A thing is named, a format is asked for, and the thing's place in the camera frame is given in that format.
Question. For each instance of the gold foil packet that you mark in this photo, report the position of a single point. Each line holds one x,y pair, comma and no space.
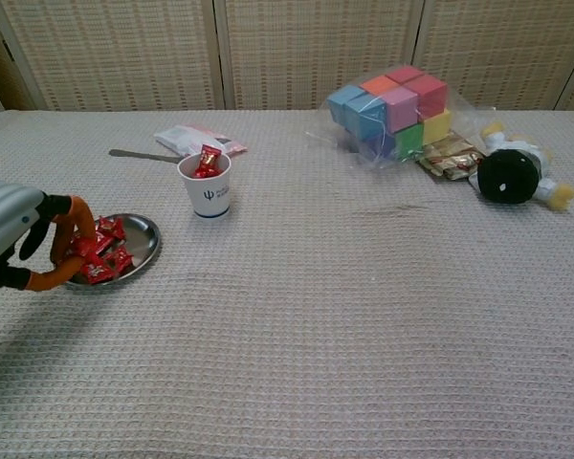
449,158

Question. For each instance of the green foam block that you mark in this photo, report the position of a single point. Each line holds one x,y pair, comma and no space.
409,141

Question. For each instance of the white pink tissue packet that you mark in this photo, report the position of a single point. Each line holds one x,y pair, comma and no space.
186,136

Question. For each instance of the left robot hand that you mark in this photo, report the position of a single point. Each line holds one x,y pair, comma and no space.
5,215

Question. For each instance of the white paper cup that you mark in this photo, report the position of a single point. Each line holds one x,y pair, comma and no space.
210,196

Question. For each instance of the round metal plate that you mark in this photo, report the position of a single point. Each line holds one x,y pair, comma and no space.
141,234

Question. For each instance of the metal butter knife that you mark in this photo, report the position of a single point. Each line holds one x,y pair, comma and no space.
134,154

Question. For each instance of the orange foam block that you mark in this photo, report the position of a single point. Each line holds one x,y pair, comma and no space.
380,84

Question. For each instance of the black headed plush doll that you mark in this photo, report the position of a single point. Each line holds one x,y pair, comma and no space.
507,179

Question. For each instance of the yellow foam block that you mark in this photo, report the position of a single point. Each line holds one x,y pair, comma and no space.
437,126

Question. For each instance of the light blue foam block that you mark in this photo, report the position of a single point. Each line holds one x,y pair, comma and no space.
339,102
368,117

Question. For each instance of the purple foam block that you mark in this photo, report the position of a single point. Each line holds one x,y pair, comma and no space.
380,146

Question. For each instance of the red candy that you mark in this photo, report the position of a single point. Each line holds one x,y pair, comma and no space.
92,247
210,155
205,172
112,228
119,259
95,273

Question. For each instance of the red foam block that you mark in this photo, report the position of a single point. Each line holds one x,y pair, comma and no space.
433,95
404,75

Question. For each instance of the clear plastic bag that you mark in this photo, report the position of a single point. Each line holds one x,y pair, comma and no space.
337,141

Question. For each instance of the pink foam block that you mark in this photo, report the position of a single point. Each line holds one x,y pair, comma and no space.
402,110

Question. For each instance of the beige waffle tablecloth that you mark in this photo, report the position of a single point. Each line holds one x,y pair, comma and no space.
315,311

